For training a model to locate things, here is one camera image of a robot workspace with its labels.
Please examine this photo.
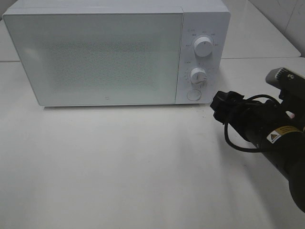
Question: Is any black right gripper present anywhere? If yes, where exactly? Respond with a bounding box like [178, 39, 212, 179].
[210, 91, 290, 153]

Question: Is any round white door button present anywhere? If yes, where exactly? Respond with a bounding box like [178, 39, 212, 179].
[187, 89, 201, 101]

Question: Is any white microwave door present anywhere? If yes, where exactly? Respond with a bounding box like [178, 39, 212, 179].
[4, 13, 183, 106]

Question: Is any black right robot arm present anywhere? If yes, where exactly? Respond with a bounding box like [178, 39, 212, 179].
[210, 91, 305, 211]

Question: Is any lower white timer knob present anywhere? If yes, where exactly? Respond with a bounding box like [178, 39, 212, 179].
[190, 67, 207, 84]

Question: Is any white microwave oven body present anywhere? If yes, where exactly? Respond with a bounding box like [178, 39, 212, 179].
[2, 0, 231, 106]

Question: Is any upper white power knob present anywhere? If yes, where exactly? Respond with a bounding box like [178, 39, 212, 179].
[193, 35, 214, 57]

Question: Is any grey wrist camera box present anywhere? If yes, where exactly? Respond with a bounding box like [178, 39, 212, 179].
[265, 67, 305, 113]

